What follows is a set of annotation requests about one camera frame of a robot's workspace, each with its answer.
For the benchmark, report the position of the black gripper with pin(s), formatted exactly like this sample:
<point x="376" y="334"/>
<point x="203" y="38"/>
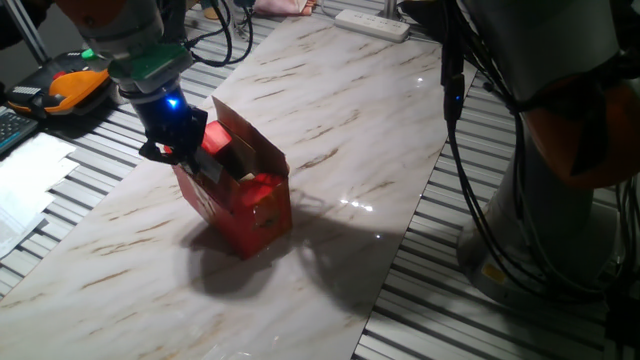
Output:
<point x="172" y="125"/>

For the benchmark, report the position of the white power strip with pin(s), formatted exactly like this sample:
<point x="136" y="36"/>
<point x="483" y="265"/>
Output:
<point x="372" y="25"/>

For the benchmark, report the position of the orange black teach pendant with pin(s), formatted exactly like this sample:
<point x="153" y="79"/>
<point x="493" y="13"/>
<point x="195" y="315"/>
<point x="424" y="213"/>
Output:
<point x="70" y="90"/>

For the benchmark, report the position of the aluminium frame bar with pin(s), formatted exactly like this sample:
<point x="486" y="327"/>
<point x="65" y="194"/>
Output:
<point x="27" y="30"/>
<point x="391" y="7"/>

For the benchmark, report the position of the marble pattern board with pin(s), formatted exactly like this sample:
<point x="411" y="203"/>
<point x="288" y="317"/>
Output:
<point x="325" y="125"/>

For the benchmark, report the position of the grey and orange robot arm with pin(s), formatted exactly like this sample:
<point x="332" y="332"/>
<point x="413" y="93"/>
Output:
<point x="550" y="40"/>

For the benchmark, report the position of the black keyboard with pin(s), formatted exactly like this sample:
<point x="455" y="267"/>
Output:
<point x="12" y="130"/>

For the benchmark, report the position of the white paper sheets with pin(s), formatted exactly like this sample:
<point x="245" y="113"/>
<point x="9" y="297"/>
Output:
<point x="30" y="185"/>

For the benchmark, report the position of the red cardboard box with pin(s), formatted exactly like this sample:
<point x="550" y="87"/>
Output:
<point x="250" y="220"/>

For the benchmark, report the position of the yellowish cup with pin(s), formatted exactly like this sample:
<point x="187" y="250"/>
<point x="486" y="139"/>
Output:
<point x="212" y="10"/>

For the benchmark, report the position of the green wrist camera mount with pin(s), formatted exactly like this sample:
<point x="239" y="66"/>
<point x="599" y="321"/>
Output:
<point x="150" y="62"/>

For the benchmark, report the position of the pink cloth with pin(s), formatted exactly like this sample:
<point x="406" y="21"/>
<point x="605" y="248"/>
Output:
<point x="282" y="6"/>

